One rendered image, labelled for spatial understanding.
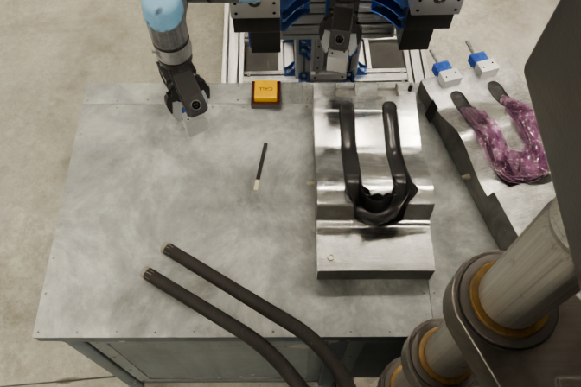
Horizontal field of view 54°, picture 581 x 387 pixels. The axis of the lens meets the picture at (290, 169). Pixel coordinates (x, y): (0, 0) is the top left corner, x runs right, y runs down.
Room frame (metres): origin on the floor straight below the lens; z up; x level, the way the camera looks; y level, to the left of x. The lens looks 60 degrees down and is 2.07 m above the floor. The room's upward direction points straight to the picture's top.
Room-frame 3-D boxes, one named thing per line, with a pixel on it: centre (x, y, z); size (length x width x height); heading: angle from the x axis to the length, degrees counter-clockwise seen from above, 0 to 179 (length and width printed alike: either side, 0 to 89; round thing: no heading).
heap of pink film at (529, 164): (0.77, -0.54, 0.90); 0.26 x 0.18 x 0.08; 17
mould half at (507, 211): (0.77, -0.55, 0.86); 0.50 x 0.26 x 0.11; 17
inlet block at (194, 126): (0.82, 0.25, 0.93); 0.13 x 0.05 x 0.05; 28
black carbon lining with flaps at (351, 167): (0.70, -0.20, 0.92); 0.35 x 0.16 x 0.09; 0
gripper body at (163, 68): (0.81, 0.25, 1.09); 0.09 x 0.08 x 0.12; 28
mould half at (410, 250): (0.68, -0.19, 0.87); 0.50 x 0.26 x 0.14; 0
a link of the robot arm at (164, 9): (0.81, 0.24, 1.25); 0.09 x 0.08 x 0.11; 179
